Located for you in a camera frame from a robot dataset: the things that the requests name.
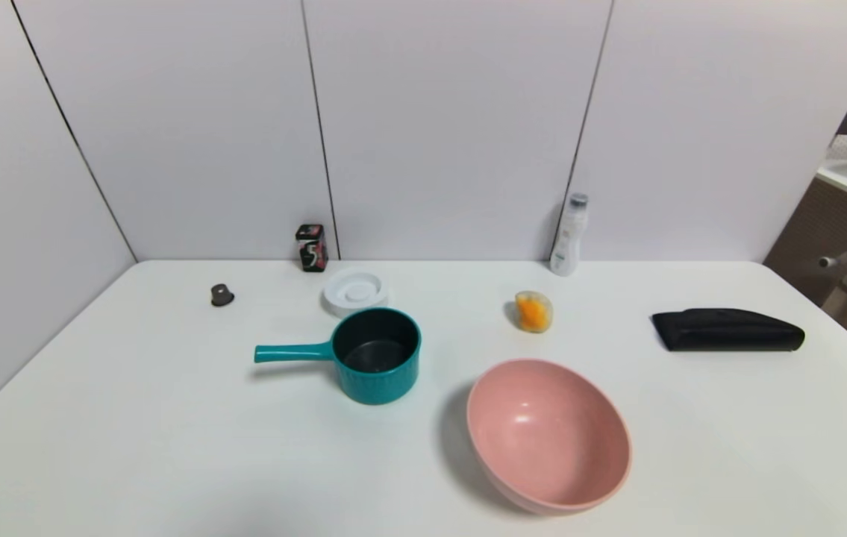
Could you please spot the pink bowl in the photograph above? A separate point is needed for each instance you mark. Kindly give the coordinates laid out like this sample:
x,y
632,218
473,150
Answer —
x,y
542,440

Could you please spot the small dark grey knob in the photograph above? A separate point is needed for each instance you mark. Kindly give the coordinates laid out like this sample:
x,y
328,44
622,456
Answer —
x,y
222,296

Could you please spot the white bottle grey cap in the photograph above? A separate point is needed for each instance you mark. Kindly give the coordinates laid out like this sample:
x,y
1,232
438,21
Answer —
x,y
566,242

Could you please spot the white round lid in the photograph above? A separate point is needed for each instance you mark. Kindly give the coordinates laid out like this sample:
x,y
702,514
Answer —
x,y
354,287

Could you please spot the black red tin box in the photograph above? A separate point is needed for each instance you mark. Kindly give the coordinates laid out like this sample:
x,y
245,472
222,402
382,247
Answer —
x,y
312,250

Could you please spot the orange fruit jelly cup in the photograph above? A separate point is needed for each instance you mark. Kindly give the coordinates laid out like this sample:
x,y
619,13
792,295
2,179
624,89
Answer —
x,y
533,312

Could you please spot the black soft pouch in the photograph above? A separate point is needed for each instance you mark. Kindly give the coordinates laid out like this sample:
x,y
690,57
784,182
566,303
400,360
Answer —
x,y
729,332

